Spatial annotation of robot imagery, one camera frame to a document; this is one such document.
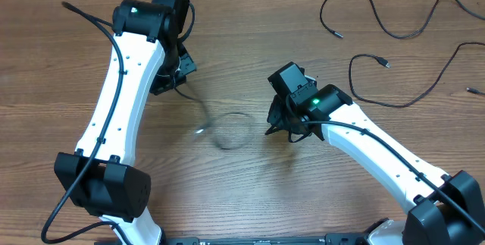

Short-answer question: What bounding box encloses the thin black micro USB cable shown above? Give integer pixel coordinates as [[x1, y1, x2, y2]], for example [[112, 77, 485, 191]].
[[174, 85, 257, 151]]

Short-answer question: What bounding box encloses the black audio jack cable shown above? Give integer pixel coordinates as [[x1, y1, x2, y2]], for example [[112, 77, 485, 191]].
[[319, 0, 485, 40]]

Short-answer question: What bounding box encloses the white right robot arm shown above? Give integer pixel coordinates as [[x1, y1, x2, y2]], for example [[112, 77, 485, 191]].
[[268, 62, 484, 244]]

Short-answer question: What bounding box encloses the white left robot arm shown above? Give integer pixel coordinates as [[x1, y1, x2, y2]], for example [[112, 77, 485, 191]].
[[54, 0, 196, 244]]

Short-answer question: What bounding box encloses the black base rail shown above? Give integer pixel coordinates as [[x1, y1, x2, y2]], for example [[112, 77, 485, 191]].
[[94, 218, 431, 245]]

